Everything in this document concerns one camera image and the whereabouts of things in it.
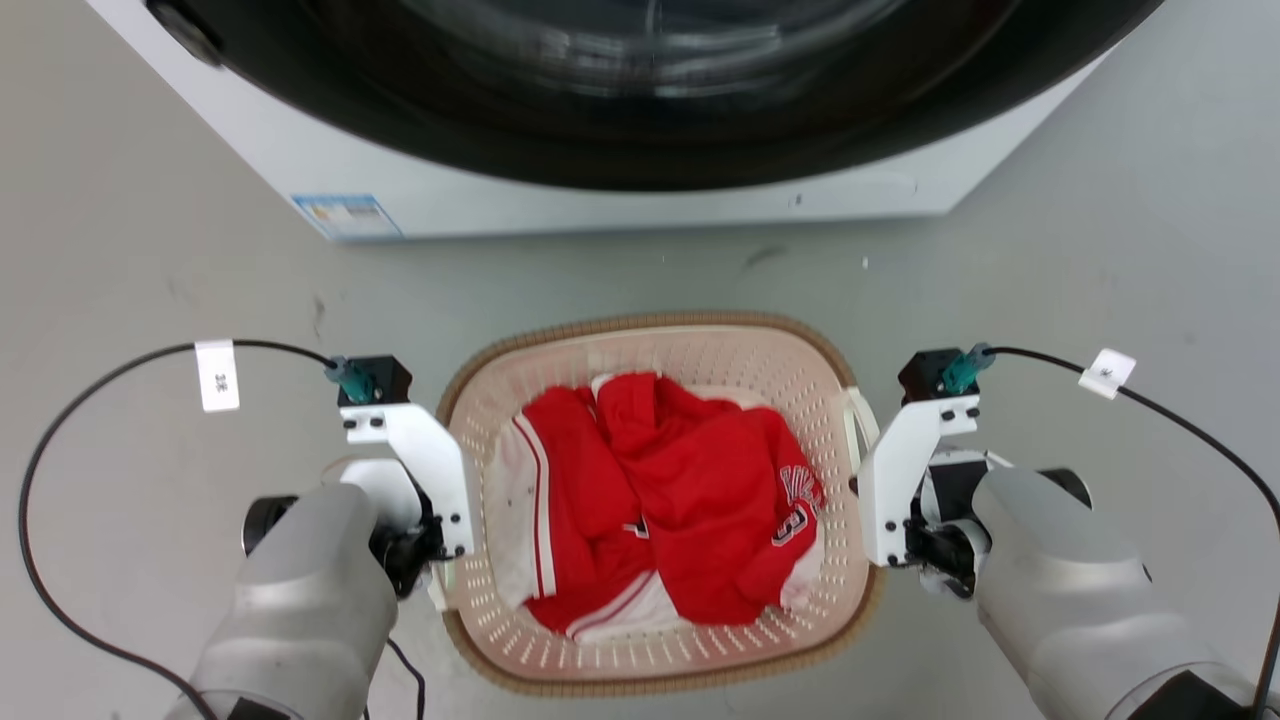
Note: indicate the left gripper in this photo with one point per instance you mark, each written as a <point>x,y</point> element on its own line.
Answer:
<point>408,555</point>

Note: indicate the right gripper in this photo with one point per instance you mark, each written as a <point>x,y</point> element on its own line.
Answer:
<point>940,552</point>

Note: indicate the beige plastic laundry basket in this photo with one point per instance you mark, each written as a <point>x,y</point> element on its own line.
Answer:
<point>690,350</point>

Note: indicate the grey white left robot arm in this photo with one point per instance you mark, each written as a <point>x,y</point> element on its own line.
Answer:
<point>305,610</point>

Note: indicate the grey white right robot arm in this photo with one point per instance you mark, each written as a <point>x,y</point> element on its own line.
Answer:
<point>1070,600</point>

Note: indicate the red white striped shorts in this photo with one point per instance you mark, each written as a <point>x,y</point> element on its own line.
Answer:
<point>580,500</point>

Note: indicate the red basketball jersey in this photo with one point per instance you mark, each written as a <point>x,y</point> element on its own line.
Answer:
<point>710,500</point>

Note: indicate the blue energy label sticker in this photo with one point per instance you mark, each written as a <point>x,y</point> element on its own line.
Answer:
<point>347,214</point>

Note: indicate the white washing machine body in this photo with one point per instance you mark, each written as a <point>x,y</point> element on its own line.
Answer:
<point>320,150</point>

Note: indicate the black round washing machine door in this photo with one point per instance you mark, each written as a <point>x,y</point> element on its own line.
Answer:
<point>640,140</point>

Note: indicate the white right camera bracket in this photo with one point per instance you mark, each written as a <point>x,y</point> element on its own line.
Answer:
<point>895,470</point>

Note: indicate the white camera bracket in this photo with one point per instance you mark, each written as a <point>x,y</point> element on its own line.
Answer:
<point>432,460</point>
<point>895,470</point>

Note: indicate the white left camera bracket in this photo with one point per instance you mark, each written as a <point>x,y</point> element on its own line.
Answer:
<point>432,460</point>

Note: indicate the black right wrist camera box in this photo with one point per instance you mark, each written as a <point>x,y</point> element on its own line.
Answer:
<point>930,376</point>

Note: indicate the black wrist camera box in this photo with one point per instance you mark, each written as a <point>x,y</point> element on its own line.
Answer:
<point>380,376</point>
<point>930,376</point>

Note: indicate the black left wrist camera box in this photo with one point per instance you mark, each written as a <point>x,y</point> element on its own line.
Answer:
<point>380,376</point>

